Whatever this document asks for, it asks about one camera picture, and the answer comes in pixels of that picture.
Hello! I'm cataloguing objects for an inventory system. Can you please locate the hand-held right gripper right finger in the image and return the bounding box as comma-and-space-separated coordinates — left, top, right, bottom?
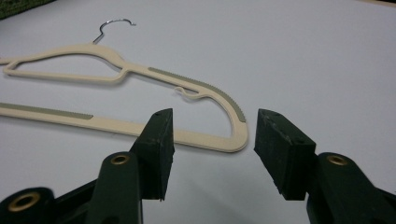
253, 108, 396, 224

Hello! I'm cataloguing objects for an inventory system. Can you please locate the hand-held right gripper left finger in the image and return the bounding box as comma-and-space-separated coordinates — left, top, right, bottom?
84, 107, 176, 224

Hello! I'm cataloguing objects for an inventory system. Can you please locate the beige plastic clothes hanger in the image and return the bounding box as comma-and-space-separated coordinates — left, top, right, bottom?
0, 18, 249, 154

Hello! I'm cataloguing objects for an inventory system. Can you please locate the dark green cloth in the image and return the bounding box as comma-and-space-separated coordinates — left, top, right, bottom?
0, 0, 57, 21

